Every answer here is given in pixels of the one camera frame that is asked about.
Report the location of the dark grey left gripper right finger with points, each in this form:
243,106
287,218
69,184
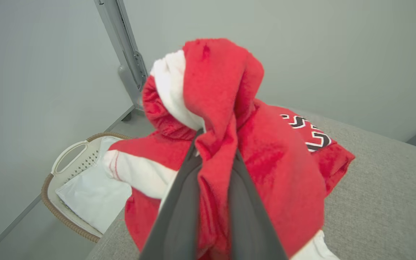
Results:
247,224

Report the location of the grey metal frame post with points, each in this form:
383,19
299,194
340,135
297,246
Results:
121,36

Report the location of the cream wicker-rimmed laundry basket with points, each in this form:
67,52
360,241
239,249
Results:
79,166

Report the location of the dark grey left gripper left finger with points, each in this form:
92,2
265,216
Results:
179,216

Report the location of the red white shorts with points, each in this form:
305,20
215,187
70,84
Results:
215,79

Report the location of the white cloth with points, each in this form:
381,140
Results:
92,195

